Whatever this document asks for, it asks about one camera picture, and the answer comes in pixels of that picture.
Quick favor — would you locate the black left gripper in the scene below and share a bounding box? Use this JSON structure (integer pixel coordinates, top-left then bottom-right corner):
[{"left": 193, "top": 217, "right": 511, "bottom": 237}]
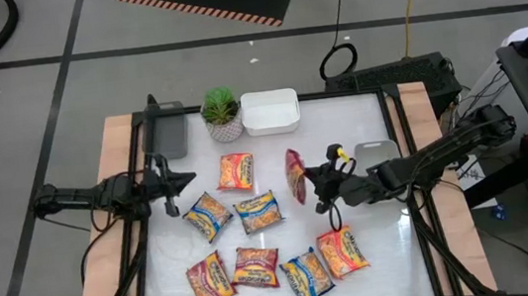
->
[{"left": 138, "top": 148, "right": 202, "bottom": 221}]

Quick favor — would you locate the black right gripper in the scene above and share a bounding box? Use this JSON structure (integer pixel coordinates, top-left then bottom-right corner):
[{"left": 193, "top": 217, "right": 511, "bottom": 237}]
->
[{"left": 303, "top": 156, "right": 374, "bottom": 216}]

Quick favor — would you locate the roast beef Maruchan noodle pack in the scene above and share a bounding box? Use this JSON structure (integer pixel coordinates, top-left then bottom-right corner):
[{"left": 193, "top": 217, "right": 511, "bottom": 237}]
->
[
  {"left": 282, "top": 146, "right": 311, "bottom": 208},
  {"left": 182, "top": 248, "right": 239, "bottom": 296},
  {"left": 227, "top": 243, "right": 284, "bottom": 294}
]

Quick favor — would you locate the soy sauce Maruchan noodle pack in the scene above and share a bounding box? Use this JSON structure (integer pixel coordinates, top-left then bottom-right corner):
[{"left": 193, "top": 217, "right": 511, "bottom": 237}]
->
[
  {"left": 232, "top": 188, "right": 286, "bottom": 237},
  {"left": 276, "top": 244, "right": 338, "bottom": 296},
  {"left": 178, "top": 188, "right": 238, "bottom": 247}
]

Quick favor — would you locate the chicken Maruchan noodle pack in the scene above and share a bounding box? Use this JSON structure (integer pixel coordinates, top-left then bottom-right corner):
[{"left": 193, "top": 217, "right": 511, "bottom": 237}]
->
[
  {"left": 314, "top": 221, "right": 373, "bottom": 283},
  {"left": 213, "top": 150, "right": 259, "bottom": 195}
]

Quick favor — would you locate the dark grey plastic bin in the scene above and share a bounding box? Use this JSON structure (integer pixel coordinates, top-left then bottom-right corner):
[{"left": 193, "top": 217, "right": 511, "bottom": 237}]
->
[{"left": 138, "top": 99, "right": 193, "bottom": 163}]

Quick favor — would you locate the pale grey plastic bin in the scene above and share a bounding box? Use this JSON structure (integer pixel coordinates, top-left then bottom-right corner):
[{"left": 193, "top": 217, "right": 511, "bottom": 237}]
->
[{"left": 351, "top": 137, "right": 404, "bottom": 179}]

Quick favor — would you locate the green plant in patterned pot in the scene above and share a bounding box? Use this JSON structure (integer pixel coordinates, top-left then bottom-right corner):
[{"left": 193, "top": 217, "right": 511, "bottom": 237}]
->
[{"left": 196, "top": 84, "right": 248, "bottom": 146}]

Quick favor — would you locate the wooden side board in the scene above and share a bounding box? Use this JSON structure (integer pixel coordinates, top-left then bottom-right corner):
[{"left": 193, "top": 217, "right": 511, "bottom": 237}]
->
[
  {"left": 52, "top": 112, "right": 165, "bottom": 296},
  {"left": 383, "top": 74, "right": 499, "bottom": 296}
]

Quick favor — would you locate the white plastic bin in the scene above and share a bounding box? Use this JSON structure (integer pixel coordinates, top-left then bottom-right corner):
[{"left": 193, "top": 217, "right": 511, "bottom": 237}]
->
[{"left": 238, "top": 86, "right": 304, "bottom": 140}]

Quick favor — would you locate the black computer case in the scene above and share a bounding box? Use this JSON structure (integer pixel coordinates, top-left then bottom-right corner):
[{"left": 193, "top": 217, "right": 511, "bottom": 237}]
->
[{"left": 322, "top": 49, "right": 466, "bottom": 130}]

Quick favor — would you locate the white paper sheet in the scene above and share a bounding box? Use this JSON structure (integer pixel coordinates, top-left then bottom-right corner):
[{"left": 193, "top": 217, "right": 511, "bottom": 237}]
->
[{"left": 454, "top": 151, "right": 492, "bottom": 212}]

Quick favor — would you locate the black hazard-striped floor mat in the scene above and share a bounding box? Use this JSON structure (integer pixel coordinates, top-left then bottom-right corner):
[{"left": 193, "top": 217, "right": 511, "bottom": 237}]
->
[{"left": 115, "top": 0, "right": 301, "bottom": 46}]

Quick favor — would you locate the black desk leg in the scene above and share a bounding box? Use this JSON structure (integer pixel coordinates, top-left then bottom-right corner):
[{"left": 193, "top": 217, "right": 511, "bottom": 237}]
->
[{"left": 458, "top": 145, "right": 528, "bottom": 210}]

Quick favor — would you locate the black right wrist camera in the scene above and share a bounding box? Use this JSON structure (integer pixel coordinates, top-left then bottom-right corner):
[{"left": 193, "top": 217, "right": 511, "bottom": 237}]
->
[{"left": 324, "top": 143, "right": 346, "bottom": 164}]

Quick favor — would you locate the black table frame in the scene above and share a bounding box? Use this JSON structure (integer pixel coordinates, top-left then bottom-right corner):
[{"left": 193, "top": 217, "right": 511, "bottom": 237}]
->
[{"left": 56, "top": 56, "right": 499, "bottom": 296}]

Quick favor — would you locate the black hanging cable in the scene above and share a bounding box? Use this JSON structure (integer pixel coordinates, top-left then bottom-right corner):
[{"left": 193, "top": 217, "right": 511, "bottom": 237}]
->
[{"left": 310, "top": 0, "right": 362, "bottom": 83}]

